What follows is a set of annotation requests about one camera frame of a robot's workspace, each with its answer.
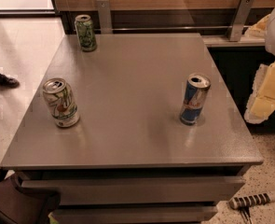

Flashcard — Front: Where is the lower grey drawer front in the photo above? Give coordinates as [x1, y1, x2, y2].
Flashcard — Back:
[52, 206, 217, 224]

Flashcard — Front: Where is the upper grey drawer front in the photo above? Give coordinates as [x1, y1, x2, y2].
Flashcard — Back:
[22, 176, 245, 205]

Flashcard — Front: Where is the metal wall bracket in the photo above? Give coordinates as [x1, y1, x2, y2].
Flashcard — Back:
[227, 0, 254, 42]
[96, 0, 113, 34]

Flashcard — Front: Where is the grey drawer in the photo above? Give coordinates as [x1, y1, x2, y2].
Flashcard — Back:
[52, 206, 217, 224]
[22, 176, 245, 205]

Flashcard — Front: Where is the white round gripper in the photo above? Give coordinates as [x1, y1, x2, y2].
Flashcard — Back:
[244, 8, 275, 124]

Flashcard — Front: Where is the right metal wall bracket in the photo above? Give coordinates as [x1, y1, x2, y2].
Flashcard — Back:
[227, 0, 254, 42]

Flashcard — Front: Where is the left metal wall bracket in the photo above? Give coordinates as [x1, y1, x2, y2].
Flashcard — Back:
[96, 0, 113, 34]

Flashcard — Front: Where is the green soda can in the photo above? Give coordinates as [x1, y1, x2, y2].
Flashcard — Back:
[75, 14, 97, 51]

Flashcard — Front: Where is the dark brown bag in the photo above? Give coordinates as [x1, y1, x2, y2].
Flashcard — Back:
[0, 174, 61, 224]

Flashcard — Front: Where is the white 7up can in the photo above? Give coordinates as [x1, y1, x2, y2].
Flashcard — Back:
[42, 77, 79, 128]

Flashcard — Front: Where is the grey drawer cabinet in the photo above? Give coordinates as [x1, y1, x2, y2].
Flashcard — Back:
[0, 33, 265, 224]

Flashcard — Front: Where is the blue silver redbull can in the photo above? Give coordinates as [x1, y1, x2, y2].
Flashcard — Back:
[180, 73, 211, 125]

